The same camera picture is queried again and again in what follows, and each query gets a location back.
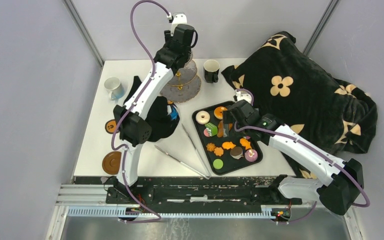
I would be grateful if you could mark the orange leaf cookie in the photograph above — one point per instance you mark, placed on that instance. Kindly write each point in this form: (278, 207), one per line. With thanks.
(218, 151)

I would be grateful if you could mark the brown madeleine bread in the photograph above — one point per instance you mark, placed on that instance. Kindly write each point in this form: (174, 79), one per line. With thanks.
(220, 129)

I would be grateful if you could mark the brown round chocolate cookie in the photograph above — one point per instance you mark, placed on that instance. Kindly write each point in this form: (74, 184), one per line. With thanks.
(237, 152)

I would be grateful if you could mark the orange fish cookie left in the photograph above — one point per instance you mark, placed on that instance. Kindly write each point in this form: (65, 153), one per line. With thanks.
(228, 145)

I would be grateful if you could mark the black floral blanket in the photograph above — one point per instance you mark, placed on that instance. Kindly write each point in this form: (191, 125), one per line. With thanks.
(333, 114)

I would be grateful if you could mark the orange fish cookie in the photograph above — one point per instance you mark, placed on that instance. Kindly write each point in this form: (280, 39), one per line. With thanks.
(245, 143)
(228, 145)

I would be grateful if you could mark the metal serving tongs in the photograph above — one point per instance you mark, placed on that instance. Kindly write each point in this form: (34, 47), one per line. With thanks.
(189, 158)

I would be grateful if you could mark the smiley face coaster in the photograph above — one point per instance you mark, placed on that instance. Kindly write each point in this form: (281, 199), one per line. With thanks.
(110, 126)

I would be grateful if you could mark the green round cookie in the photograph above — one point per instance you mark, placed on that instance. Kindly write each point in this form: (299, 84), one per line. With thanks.
(218, 164)

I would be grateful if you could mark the orange fish cookie right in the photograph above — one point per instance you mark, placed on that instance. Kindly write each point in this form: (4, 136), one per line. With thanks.
(245, 143)

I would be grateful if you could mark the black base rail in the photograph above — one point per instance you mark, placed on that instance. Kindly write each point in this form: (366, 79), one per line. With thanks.
(198, 195)

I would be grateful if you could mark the black serving tray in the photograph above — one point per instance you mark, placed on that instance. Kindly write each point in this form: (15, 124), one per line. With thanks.
(229, 163)

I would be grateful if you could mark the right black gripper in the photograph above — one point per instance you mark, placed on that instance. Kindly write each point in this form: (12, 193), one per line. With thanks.
(226, 122)

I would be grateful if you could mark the brown round saucer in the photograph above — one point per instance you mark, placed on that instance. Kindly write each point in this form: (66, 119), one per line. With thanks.
(111, 162)

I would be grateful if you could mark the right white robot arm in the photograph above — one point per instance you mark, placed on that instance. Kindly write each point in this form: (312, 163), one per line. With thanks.
(338, 185)

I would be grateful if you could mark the blue patterned item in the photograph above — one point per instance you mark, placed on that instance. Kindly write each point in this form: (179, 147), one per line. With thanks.
(172, 112)

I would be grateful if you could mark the orange frosted donut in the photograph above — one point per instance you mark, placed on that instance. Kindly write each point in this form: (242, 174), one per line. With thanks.
(218, 112)

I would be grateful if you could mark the orange flower cookie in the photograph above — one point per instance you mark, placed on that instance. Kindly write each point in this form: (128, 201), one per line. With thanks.
(210, 147)

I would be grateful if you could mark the white and blue mug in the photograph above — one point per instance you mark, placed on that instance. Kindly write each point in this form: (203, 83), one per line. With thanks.
(114, 87)

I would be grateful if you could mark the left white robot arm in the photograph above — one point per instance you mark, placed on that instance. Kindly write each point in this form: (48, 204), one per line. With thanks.
(133, 129)

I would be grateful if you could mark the green cake slice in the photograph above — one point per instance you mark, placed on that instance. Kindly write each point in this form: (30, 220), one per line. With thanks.
(210, 130)

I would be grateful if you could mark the black mug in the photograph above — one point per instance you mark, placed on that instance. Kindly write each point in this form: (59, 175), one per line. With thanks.
(211, 70)

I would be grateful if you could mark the white frosted donut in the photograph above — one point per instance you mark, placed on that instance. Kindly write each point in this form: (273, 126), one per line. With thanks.
(202, 117)

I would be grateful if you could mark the three-tier glass cake stand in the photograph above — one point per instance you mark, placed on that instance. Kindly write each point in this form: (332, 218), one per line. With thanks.
(185, 84)

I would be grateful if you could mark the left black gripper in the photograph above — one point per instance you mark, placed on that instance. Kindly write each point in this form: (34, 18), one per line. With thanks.
(168, 38)

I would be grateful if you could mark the black cloth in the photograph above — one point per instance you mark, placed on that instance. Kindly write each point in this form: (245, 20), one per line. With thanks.
(161, 124)

